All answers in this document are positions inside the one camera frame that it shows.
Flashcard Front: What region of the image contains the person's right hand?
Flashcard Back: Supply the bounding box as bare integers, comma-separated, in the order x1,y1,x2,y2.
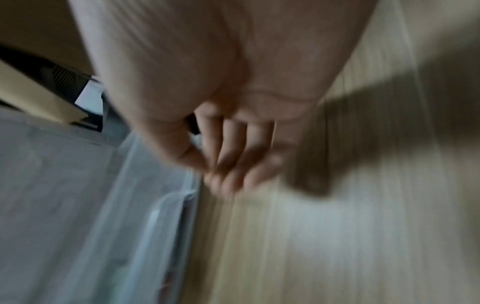
68,0,377,200

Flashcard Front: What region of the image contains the white paper sheet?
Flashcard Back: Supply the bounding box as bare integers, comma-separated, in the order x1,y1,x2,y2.
74,78,105,116

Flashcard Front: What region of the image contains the black device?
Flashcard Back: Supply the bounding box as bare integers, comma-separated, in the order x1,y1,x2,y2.
0,46,126,137

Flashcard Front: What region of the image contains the brown cardboard box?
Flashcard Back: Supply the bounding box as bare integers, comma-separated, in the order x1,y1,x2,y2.
0,0,95,125

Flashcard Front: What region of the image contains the clear plastic storage box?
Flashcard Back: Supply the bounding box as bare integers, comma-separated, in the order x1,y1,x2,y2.
0,107,204,304

